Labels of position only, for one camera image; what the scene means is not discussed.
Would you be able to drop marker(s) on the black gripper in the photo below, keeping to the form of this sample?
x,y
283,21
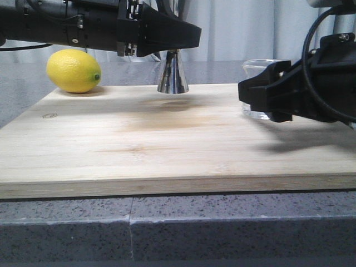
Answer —
x,y
328,89
142,30

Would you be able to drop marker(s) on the clear glass beaker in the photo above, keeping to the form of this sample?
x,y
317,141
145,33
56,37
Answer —
x,y
254,83

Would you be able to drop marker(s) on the steel double jigger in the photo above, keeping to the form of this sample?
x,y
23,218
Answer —
x,y
172,80

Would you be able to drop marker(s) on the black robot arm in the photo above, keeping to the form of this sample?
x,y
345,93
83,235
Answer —
x,y
85,24

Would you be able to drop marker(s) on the grey curtain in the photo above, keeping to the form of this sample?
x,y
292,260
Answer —
x,y
231,31

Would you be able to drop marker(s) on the yellow lemon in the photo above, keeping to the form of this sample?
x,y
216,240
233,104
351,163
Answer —
x,y
73,71

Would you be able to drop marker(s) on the wooden cutting board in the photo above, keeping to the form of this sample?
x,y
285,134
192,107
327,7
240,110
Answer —
x,y
132,140

